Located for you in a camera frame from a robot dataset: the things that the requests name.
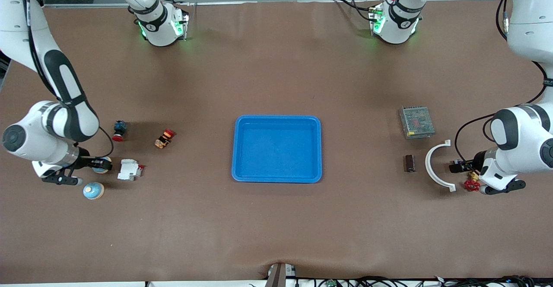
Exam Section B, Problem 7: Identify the brass valve red handwheel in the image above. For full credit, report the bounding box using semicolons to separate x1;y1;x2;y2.
464;171;482;192

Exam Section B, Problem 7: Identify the white curved plastic bracket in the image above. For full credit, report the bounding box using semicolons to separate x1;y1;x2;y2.
425;139;457;192

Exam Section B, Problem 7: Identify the red orange pushbutton switch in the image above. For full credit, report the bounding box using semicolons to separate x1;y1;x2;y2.
154;128;176;149

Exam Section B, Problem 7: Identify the metal mesh power supply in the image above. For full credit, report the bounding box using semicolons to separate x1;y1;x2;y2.
398;106;435;140

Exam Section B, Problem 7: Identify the blue service bell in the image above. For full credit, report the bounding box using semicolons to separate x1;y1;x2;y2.
92;156;113;175
83;182;105;200

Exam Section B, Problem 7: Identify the white circuit breaker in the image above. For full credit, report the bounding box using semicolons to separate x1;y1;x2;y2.
117;159;145;182

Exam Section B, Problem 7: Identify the blue plastic tray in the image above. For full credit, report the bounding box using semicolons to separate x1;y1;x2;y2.
232;115;323;184

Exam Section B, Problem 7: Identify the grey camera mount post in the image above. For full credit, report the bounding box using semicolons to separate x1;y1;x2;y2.
264;262;298;287

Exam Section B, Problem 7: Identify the red button blue body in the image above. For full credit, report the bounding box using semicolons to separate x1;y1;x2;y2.
111;121;128;142

